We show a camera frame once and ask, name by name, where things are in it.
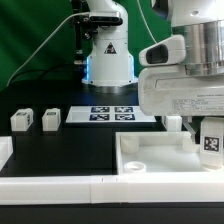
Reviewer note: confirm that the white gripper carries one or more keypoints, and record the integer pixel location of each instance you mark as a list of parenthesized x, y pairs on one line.
[(165, 91)]

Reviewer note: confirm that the white square tabletop part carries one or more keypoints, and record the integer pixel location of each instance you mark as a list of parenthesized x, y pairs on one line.
[(155, 152)]

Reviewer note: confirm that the white marker sheet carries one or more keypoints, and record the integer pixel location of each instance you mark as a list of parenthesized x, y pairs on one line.
[(107, 114)]

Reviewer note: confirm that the white left fence block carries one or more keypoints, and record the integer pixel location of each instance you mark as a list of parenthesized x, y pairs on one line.
[(6, 150)]

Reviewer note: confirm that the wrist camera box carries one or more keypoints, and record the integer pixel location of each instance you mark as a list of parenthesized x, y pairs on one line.
[(170, 51)]

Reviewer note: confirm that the white front fence rail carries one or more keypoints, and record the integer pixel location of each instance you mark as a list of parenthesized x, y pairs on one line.
[(146, 188)]

